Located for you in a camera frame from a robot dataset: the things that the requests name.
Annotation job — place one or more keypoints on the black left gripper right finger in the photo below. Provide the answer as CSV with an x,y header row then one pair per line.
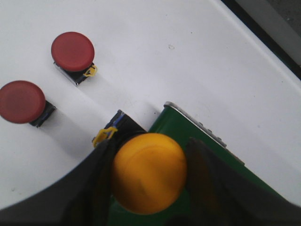
x,y
219,196

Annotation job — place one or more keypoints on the green conveyor belt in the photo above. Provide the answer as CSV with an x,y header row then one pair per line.
x,y
174,125

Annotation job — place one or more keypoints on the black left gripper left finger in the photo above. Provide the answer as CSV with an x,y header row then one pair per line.
x,y
81,198

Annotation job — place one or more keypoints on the aluminium conveyor frame rail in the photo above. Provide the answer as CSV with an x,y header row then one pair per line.
x,y
201,127

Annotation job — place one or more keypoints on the yellow mushroom button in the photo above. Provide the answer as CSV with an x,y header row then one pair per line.
x,y
149,170

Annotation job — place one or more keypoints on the red mushroom button spare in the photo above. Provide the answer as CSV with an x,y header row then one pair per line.
x,y
24,102

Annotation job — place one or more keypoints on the push button top edge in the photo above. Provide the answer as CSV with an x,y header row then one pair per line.
x,y
73,54

